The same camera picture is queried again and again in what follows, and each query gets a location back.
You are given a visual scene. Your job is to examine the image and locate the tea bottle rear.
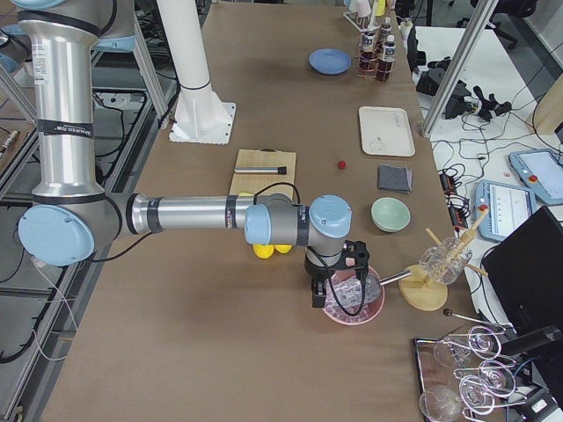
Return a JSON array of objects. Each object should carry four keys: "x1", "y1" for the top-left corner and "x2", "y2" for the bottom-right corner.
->
[{"x1": 379, "y1": 17, "x2": 391, "y2": 43}]

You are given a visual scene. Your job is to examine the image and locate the blue plate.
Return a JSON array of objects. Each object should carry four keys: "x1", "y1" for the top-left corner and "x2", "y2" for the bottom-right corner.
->
[{"x1": 309, "y1": 48, "x2": 352, "y2": 76}]

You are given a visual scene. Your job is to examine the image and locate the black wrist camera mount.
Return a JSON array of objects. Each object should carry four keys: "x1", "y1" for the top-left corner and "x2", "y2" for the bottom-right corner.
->
[{"x1": 335, "y1": 240, "x2": 370, "y2": 279}]

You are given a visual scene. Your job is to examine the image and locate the wire wine glass rack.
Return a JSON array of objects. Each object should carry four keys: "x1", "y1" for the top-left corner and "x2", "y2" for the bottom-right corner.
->
[{"x1": 411, "y1": 323, "x2": 555, "y2": 422}]

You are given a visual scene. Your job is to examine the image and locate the blue teach pendant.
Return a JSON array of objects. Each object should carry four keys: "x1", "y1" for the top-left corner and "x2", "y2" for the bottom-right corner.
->
[
  {"x1": 474, "y1": 179, "x2": 537, "y2": 242},
  {"x1": 508, "y1": 149, "x2": 562, "y2": 206}
]

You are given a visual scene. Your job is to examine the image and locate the wooden cup tree stand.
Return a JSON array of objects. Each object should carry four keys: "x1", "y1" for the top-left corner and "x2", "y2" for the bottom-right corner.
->
[{"x1": 398, "y1": 220, "x2": 487, "y2": 311}]

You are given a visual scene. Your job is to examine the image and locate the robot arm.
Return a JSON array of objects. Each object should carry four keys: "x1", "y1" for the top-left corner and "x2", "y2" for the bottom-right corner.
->
[{"x1": 17, "y1": 1, "x2": 367, "y2": 308}]

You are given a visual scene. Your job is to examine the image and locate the copper wire bottle rack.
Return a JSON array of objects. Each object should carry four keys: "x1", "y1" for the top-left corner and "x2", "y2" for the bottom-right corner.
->
[{"x1": 356, "y1": 26, "x2": 384, "y2": 81}]

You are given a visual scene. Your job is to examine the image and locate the aluminium frame post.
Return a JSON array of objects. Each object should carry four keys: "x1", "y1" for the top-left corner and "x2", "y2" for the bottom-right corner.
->
[{"x1": 420, "y1": 0, "x2": 498, "y2": 138}]

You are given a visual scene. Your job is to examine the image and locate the wooden cutting board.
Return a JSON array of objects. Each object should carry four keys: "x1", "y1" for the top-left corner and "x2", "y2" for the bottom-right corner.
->
[{"x1": 229, "y1": 149, "x2": 296, "y2": 194}]

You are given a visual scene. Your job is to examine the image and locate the glass mug on stand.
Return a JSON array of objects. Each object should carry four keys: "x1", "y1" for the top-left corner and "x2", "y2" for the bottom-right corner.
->
[{"x1": 419, "y1": 237, "x2": 472, "y2": 285}]

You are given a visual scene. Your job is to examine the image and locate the tea bottle middle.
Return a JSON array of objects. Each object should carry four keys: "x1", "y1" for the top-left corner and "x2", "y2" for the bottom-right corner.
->
[{"x1": 359, "y1": 25, "x2": 378, "y2": 71}]

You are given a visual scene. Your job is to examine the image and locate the green ceramic bowl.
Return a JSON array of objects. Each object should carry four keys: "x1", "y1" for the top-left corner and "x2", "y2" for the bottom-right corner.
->
[{"x1": 370, "y1": 197, "x2": 411, "y2": 233}]

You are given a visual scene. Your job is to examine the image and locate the whole yellow lemon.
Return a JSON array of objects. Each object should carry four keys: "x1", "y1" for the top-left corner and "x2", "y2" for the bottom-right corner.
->
[{"x1": 252, "y1": 244, "x2": 274, "y2": 259}]

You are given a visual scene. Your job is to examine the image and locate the metal ice scoop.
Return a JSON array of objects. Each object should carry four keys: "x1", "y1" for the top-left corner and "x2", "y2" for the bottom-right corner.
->
[{"x1": 363, "y1": 269, "x2": 412, "y2": 303}]

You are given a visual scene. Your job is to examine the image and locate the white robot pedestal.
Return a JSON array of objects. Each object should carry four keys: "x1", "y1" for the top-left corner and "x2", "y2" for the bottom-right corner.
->
[{"x1": 157, "y1": 0, "x2": 236, "y2": 145}]

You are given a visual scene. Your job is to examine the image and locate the cream rabbit tray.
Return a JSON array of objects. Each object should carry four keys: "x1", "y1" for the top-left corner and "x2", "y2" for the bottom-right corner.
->
[{"x1": 358, "y1": 106, "x2": 415, "y2": 157}]

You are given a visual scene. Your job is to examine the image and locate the black laptop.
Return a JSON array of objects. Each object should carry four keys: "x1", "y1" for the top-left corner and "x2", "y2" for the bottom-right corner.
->
[{"x1": 483, "y1": 207, "x2": 562, "y2": 333}]

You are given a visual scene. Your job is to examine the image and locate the blue teach pendant near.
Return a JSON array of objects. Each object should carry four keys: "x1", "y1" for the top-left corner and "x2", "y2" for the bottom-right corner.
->
[{"x1": 474, "y1": 179, "x2": 537, "y2": 242}]

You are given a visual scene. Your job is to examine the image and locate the pink ice bucket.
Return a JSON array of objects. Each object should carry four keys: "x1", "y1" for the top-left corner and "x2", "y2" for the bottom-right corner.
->
[{"x1": 323, "y1": 266, "x2": 385, "y2": 325}]

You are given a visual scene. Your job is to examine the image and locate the tea bottle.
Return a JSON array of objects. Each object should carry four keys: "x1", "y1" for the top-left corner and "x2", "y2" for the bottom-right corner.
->
[
  {"x1": 379, "y1": 17, "x2": 391, "y2": 43},
  {"x1": 377, "y1": 34, "x2": 396, "y2": 82},
  {"x1": 359, "y1": 25, "x2": 378, "y2": 71}
]

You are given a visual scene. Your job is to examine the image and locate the steel muddler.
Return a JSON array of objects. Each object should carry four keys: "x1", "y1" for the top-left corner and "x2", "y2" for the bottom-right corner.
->
[{"x1": 234, "y1": 166, "x2": 288, "y2": 175}]

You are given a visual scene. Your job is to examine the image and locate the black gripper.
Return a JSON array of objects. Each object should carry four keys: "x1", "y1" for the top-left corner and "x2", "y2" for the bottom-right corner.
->
[{"x1": 304, "y1": 246, "x2": 346, "y2": 308}]

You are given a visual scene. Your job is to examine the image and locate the blue teach pendant far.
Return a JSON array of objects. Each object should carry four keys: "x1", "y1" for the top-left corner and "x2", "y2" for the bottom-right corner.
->
[{"x1": 508, "y1": 149, "x2": 562, "y2": 206}]

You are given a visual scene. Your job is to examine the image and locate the grey folded cloth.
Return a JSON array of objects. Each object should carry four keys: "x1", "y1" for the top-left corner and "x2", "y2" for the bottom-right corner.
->
[{"x1": 377, "y1": 164, "x2": 413, "y2": 193}]

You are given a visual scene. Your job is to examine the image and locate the tea bottle front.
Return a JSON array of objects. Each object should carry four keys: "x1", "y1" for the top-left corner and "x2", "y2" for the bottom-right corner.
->
[{"x1": 377, "y1": 34, "x2": 396, "y2": 82}]

